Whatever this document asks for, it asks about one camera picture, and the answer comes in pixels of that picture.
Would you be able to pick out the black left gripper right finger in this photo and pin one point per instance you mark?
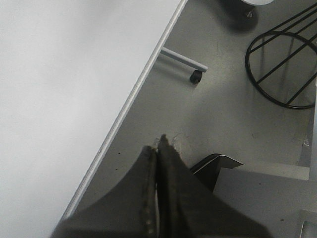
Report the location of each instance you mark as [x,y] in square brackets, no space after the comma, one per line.
[187,209]

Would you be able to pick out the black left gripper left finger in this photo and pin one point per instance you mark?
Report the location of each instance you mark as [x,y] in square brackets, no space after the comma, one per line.
[127,211]

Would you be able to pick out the grey whiteboard stand leg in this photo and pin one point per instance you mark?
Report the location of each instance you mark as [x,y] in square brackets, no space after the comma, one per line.
[183,59]

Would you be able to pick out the white whiteboard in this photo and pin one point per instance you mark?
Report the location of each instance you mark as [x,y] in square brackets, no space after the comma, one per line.
[69,73]

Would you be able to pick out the black caster wheel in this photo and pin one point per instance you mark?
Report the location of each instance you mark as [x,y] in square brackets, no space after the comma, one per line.
[196,77]

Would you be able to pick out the bent metal bracket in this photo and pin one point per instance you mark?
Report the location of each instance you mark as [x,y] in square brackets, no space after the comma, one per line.
[208,169]

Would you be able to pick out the black wire stool base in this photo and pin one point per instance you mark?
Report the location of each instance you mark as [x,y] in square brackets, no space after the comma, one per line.
[281,63]

